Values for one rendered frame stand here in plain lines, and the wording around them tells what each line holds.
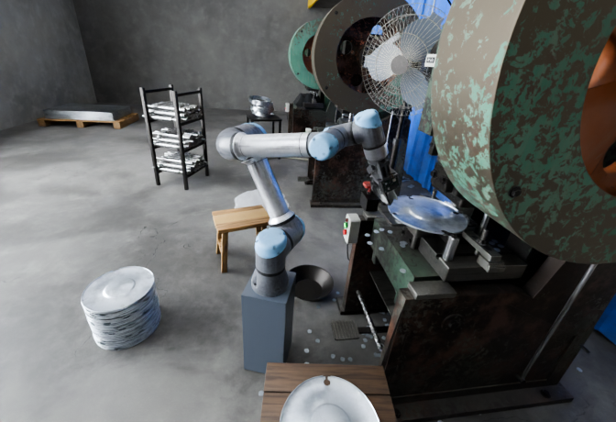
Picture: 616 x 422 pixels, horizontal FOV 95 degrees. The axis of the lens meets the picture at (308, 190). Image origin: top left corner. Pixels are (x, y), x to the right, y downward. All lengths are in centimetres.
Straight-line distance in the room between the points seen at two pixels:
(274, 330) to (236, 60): 677
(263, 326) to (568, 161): 108
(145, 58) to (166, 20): 95
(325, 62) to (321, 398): 195
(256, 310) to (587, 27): 116
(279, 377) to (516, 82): 100
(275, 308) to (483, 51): 101
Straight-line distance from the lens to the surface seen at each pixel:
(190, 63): 767
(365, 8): 231
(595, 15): 62
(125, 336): 168
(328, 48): 224
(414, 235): 116
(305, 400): 107
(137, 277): 170
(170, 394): 155
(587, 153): 83
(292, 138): 86
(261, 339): 134
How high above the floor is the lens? 129
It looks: 25 degrees down
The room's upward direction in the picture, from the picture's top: 4 degrees clockwise
